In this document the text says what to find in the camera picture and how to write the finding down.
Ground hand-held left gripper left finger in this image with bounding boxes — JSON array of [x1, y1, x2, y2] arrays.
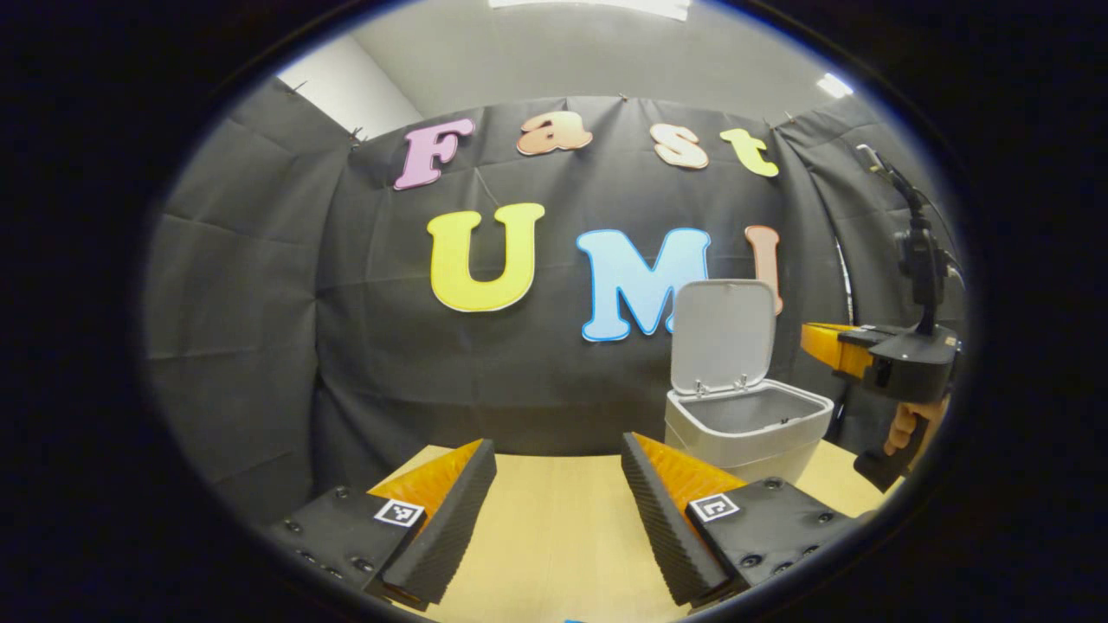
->
[[268, 437, 499, 611]]

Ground white desktop garbage bin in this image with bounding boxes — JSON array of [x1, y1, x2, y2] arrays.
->
[[664, 279, 834, 485]]

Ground black backdrop cloth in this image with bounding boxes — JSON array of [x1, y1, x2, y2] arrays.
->
[[143, 78, 966, 520]]

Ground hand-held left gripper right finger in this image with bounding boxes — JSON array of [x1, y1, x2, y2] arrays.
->
[[621, 431, 858, 608]]

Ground wooden desktop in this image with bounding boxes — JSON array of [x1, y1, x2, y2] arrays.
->
[[372, 437, 892, 623]]

